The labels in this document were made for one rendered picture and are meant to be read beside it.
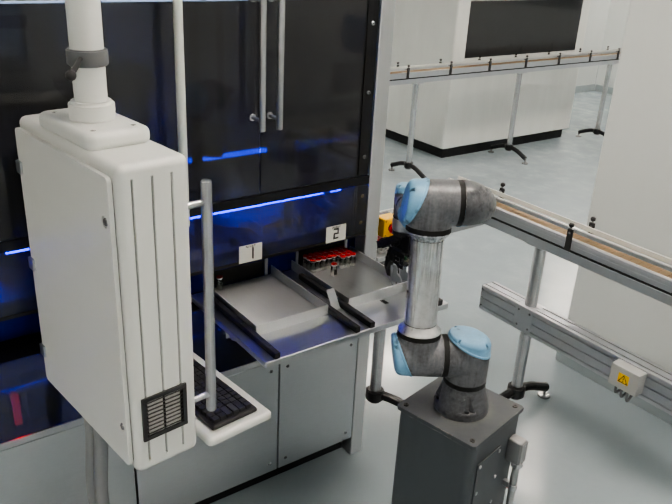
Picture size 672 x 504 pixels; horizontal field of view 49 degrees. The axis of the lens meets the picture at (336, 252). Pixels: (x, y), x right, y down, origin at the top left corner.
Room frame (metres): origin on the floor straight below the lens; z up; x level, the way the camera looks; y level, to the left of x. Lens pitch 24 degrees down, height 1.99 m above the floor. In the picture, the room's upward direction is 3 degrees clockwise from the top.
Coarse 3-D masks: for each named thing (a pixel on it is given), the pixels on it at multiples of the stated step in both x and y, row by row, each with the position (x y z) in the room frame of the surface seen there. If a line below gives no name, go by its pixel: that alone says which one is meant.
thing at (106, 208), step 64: (64, 128) 1.53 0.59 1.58; (128, 128) 1.52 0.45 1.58; (64, 192) 1.51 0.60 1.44; (128, 192) 1.38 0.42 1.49; (64, 256) 1.54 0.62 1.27; (128, 256) 1.37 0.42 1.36; (64, 320) 1.57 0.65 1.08; (128, 320) 1.37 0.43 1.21; (64, 384) 1.61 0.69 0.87; (128, 384) 1.37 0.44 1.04; (192, 384) 1.47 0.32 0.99; (128, 448) 1.36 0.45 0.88
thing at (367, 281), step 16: (368, 256) 2.43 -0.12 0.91; (304, 272) 2.30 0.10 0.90; (320, 272) 2.35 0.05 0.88; (352, 272) 2.36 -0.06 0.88; (368, 272) 2.37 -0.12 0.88; (384, 272) 2.35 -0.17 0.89; (336, 288) 2.23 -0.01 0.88; (352, 288) 2.24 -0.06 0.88; (368, 288) 2.24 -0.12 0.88; (384, 288) 2.18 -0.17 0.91; (400, 288) 2.23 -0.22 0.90; (352, 304) 2.10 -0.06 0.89
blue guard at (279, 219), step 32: (352, 192) 2.42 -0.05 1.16; (192, 224) 2.06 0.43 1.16; (224, 224) 2.12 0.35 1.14; (256, 224) 2.19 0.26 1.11; (288, 224) 2.26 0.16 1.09; (320, 224) 2.34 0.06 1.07; (352, 224) 2.42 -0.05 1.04; (0, 256) 1.73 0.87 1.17; (192, 256) 2.05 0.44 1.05; (224, 256) 2.12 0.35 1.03; (0, 288) 1.72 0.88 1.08; (32, 288) 1.77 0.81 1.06
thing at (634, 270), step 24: (504, 216) 2.93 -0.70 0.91; (528, 216) 2.90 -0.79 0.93; (552, 216) 2.84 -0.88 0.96; (528, 240) 2.82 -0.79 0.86; (552, 240) 2.72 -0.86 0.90; (576, 240) 2.65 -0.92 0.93; (600, 240) 2.59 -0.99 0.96; (624, 240) 2.58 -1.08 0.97; (576, 264) 2.62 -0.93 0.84; (600, 264) 2.54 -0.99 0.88; (624, 264) 2.47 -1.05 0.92; (648, 264) 2.46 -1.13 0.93; (648, 288) 2.38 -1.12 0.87
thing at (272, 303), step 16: (272, 272) 2.31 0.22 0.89; (224, 288) 2.19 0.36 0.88; (240, 288) 2.19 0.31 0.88; (256, 288) 2.20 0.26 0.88; (272, 288) 2.20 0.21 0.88; (288, 288) 2.21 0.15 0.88; (304, 288) 2.15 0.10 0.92; (224, 304) 2.05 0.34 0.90; (240, 304) 2.08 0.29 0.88; (256, 304) 2.09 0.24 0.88; (272, 304) 2.09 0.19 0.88; (288, 304) 2.10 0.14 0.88; (304, 304) 2.10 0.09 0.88; (320, 304) 2.07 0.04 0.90; (256, 320) 1.98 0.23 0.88; (272, 320) 1.93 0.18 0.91; (288, 320) 1.96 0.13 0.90; (304, 320) 1.99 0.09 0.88
